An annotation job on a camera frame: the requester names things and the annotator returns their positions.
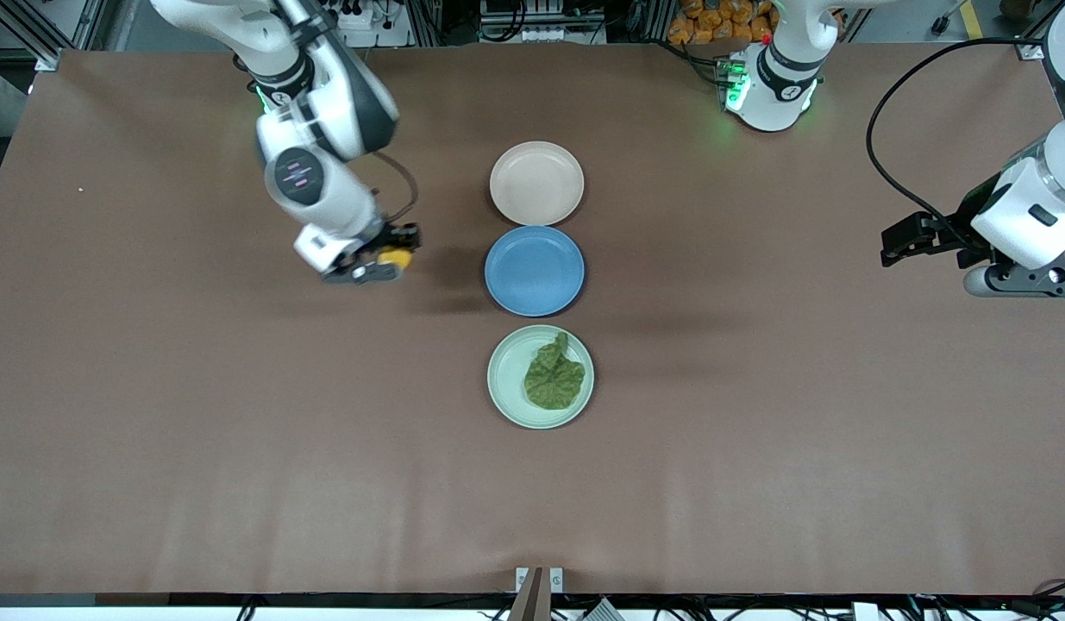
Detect green lettuce leaf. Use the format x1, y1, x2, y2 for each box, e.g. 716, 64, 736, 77
523, 331, 587, 411

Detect blue plate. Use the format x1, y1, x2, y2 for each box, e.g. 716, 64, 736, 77
484, 225, 586, 318

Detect beige plate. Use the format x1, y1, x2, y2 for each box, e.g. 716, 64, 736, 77
489, 141, 585, 227

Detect pale green plate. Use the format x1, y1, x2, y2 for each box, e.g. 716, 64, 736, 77
486, 324, 596, 430

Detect white power strip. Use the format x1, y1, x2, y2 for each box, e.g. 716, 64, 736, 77
321, 0, 412, 48

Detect orange snack bag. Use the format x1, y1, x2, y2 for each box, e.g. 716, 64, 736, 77
667, 0, 774, 44

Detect brown pole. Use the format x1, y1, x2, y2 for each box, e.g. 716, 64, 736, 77
508, 567, 546, 621

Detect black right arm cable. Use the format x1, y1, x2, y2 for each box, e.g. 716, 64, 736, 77
368, 152, 419, 227

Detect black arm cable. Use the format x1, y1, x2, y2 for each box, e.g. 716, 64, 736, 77
368, 152, 419, 227
867, 36, 1055, 238

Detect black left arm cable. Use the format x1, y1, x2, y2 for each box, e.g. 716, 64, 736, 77
867, 36, 1055, 238

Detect grey mounting bracket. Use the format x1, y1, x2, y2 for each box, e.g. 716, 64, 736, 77
515, 567, 565, 596

